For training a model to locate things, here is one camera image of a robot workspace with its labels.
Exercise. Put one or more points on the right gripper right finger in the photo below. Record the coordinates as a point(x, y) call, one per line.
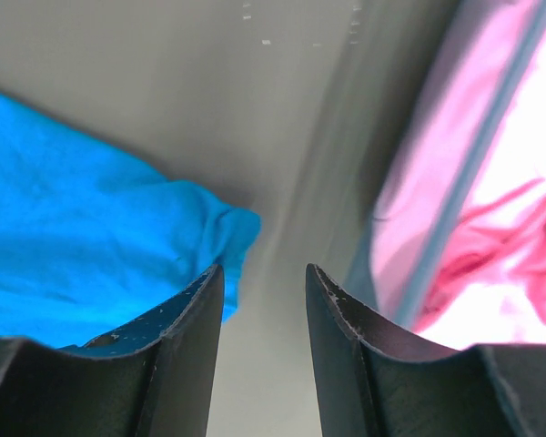
point(374, 378)

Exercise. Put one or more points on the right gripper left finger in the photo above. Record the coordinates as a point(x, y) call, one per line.
point(153, 376)

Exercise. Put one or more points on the blue t-shirt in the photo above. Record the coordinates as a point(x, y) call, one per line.
point(92, 237)

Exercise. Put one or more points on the blue-grey laundry basket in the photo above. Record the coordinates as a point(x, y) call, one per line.
point(477, 68)

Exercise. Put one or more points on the magenta t-shirt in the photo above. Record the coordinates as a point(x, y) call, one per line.
point(474, 252)

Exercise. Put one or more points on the pink t-shirt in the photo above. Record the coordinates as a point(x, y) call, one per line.
point(497, 310)

